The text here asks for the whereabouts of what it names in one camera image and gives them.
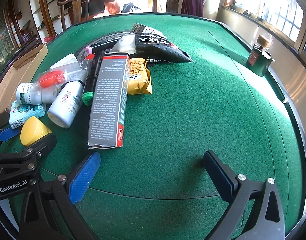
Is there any teal cartoon tissue pack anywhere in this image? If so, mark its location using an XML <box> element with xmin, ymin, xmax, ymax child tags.
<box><xmin>9</xmin><ymin>101</ymin><xmax>46</xmax><ymax>129</ymax></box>

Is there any yellow round container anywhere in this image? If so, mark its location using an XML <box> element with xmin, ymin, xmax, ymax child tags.
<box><xmin>20</xmin><ymin>116</ymin><xmax>52</xmax><ymax>146</ymax></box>

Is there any white bottle green label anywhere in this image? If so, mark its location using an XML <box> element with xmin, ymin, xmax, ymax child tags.
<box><xmin>15</xmin><ymin>83</ymin><xmax>59</xmax><ymax>105</ymax></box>

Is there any white pill bottle red label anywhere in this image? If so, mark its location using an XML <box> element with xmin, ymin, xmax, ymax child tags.
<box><xmin>47</xmin><ymin>80</ymin><xmax>84</xmax><ymax>128</ymax></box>

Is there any grey red carton box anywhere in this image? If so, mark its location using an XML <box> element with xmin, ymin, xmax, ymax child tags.
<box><xmin>87</xmin><ymin>53</ymin><xmax>130</xmax><ymax>149</ymax></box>

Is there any clear case red spool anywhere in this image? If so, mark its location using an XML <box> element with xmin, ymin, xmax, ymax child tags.
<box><xmin>34</xmin><ymin>60</ymin><xmax>91</xmax><ymax>89</ymax></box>

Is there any black marker green cap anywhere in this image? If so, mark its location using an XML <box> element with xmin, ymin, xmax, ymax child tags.
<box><xmin>82</xmin><ymin>52</ymin><xmax>104</xmax><ymax>106</ymax></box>

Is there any yellow snack packet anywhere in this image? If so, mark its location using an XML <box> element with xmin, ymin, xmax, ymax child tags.
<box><xmin>128</xmin><ymin>58</ymin><xmax>152</xmax><ymax>95</ymax></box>

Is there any black foil pouch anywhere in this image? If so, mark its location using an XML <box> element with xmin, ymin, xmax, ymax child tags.
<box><xmin>130</xmin><ymin>23</ymin><xmax>192</xmax><ymax>63</ymax></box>

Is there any cardboard tray box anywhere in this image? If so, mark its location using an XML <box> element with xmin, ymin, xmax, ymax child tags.
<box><xmin>0</xmin><ymin>44</ymin><xmax>48</xmax><ymax>114</ymax></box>

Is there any white power adapter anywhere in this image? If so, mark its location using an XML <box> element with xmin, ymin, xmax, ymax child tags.
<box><xmin>49</xmin><ymin>53</ymin><xmax>78</xmax><ymax>70</ymax></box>

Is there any round table centre panel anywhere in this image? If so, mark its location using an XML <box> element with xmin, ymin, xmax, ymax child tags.
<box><xmin>74</xmin><ymin>30</ymin><xmax>136</xmax><ymax>60</ymax></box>

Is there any green tin with cork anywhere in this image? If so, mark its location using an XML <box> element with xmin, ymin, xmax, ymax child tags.
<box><xmin>246</xmin><ymin>35</ymin><xmax>275</xmax><ymax>77</ymax></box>

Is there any wooden chair left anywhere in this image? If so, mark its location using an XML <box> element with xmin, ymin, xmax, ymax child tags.
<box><xmin>57</xmin><ymin>0</ymin><xmax>90</xmax><ymax>31</ymax></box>

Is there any purple cloth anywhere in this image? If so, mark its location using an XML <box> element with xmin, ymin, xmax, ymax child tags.
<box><xmin>181</xmin><ymin>0</ymin><xmax>206</xmax><ymax>17</ymax></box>

